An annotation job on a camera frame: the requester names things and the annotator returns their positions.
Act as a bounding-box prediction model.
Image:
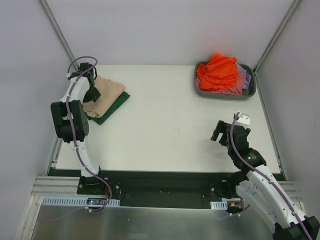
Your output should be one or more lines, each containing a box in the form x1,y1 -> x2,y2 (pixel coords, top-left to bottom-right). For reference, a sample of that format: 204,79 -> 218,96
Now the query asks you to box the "beige t shirt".
83,75 -> 126,118

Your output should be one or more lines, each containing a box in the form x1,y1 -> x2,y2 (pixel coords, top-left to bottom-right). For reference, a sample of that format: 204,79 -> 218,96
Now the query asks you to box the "green t shirt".
86,91 -> 131,125

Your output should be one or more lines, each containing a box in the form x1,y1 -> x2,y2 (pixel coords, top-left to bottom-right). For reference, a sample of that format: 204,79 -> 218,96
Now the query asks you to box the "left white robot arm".
50,62 -> 106,195

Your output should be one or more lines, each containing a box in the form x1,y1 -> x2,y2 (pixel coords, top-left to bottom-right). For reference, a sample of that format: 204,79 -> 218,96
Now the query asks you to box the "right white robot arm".
211,120 -> 320,240

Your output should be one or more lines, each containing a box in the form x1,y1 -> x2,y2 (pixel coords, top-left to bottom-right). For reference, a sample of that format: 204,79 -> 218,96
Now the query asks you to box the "pink t shirt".
195,77 -> 243,96

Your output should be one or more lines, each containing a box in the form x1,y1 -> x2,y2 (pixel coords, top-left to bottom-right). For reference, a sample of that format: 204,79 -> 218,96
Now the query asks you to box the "grey laundry basket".
193,60 -> 256,102

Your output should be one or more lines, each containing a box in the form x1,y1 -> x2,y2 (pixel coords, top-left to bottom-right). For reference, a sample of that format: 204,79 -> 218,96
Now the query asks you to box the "orange t shirt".
196,53 -> 238,92

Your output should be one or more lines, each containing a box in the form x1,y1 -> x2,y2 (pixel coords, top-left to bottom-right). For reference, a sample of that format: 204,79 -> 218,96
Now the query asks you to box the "lavender t shirt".
236,63 -> 252,90

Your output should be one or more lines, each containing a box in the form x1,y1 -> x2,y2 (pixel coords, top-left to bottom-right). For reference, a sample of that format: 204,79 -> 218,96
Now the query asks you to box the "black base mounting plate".
47,168 -> 287,209

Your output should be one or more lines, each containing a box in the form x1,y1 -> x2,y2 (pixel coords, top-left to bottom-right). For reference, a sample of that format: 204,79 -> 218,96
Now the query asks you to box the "right white cable duct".
210,200 -> 244,211

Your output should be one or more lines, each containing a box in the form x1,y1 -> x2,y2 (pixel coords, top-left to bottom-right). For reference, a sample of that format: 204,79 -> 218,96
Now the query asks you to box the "white cable duct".
42,196 -> 120,208
210,200 -> 244,211

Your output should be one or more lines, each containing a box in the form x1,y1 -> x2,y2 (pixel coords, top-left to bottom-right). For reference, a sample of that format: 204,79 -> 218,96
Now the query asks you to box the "front aluminium rail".
31,176 -> 302,202

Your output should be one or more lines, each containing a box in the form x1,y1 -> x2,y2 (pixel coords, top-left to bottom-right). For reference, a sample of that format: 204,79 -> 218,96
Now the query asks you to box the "left aluminium frame post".
37,0 -> 79,69

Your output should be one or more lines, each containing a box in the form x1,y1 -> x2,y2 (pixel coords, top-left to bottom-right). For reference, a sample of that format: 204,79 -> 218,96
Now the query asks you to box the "aluminium frame post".
37,0 -> 79,69
253,0 -> 303,76

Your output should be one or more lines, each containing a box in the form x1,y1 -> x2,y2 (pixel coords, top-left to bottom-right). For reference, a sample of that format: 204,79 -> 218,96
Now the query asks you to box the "left white cable duct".
42,196 -> 120,208

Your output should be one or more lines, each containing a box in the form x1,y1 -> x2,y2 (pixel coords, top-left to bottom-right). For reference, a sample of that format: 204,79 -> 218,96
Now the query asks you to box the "right aluminium frame post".
253,0 -> 303,76

